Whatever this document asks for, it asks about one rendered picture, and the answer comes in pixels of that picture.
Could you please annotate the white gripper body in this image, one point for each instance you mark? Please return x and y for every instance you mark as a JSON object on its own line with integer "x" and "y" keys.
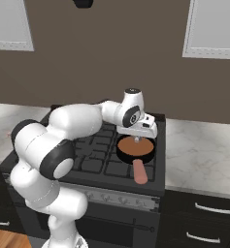
{"x": 142, "y": 131}

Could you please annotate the black extractor hood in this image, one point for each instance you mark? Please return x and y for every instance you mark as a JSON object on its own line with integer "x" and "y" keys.
{"x": 83, "y": 3}

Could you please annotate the brown hot chocolate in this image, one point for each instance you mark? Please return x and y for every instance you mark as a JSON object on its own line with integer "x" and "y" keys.
{"x": 132, "y": 147}

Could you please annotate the black oven door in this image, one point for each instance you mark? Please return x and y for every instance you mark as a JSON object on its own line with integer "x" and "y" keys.
{"x": 119, "y": 231}

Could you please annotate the black hob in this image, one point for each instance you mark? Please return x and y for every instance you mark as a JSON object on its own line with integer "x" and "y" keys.
{"x": 97, "y": 163}

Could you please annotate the grey wall cupboard door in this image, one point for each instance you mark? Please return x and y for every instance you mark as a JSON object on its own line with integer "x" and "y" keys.
{"x": 9, "y": 25}
{"x": 213, "y": 27}

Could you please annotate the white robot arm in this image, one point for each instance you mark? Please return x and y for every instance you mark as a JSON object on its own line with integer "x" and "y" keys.
{"x": 71, "y": 121}

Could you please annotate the grey hob knob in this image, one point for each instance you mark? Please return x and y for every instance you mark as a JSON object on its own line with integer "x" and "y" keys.
{"x": 121, "y": 200}
{"x": 104, "y": 197}
{"x": 138, "y": 203}
{"x": 89, "y": 195}

